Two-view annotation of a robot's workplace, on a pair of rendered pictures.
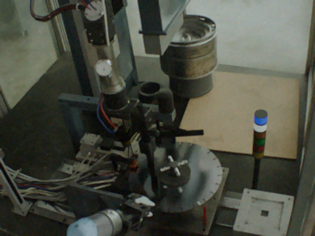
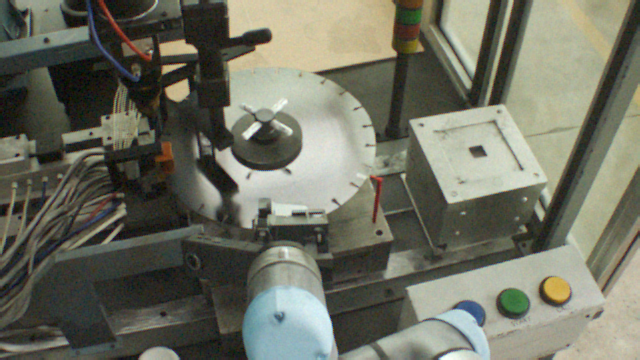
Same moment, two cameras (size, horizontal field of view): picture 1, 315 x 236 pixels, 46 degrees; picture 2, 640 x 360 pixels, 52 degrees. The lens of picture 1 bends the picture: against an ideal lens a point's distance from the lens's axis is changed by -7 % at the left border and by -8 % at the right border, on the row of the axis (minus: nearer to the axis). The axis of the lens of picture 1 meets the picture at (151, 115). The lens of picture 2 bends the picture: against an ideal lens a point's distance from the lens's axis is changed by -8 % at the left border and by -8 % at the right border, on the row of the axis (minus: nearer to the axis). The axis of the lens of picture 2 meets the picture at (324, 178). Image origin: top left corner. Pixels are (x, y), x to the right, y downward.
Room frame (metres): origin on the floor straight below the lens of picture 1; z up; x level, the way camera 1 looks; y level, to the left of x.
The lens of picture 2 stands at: (0.33, 0.39, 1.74)
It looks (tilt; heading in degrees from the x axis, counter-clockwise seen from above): 50 degrees down; 316
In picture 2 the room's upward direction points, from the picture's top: 2 degrees clockwise
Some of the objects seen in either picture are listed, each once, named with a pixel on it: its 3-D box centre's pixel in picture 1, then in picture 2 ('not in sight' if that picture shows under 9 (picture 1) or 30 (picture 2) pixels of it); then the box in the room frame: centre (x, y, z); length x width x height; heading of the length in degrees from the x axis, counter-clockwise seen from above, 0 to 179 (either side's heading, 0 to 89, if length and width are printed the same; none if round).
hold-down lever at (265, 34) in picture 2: (149, 128); (236, 31); (0.89, 0.01, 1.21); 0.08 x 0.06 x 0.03; 63
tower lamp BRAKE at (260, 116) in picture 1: (260, 117); not in sight; (0.92, -0.35, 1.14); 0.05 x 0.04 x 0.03; 153
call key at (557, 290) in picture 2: not in sight; (555, 291); (0.46, -0.20, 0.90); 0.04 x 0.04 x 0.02
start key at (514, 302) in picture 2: not in sight; (513, 303); (0.49, -0.14, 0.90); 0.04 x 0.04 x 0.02
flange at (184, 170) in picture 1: (174, 172); (265, 133); (0.92, -0.05, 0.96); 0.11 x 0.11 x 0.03
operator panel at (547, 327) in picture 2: not in sight; (497, 320); (0.50, -0.14, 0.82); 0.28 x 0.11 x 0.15; 63
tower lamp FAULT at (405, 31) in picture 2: (259, 145); (406, 24); (0.92, -0.35, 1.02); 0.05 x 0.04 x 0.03; 153
